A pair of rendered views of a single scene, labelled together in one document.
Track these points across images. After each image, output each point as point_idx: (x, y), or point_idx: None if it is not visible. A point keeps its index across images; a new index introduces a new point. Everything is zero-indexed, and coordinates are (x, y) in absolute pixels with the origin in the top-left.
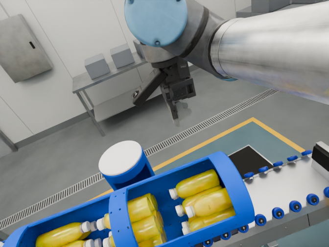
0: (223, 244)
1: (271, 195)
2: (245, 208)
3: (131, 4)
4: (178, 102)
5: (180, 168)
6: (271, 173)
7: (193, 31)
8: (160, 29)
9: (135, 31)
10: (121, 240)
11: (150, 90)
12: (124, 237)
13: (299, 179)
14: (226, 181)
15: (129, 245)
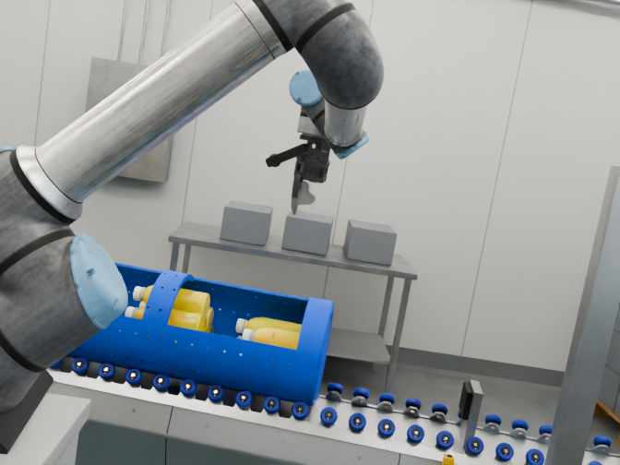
0: (260, 420)
1: (371, 423)
2: (311, 345)
3: (296, 75)
4: (304, 183)
5: (270, 293)
6: (397, 414)
7: (323, 105)
8: (304, 94)
9: (291, 89)
10: (158, 296)
11: (286, 155)
12: (163, 295)
13: (427, 431)
14: (310, 309)
15: (161, 305)
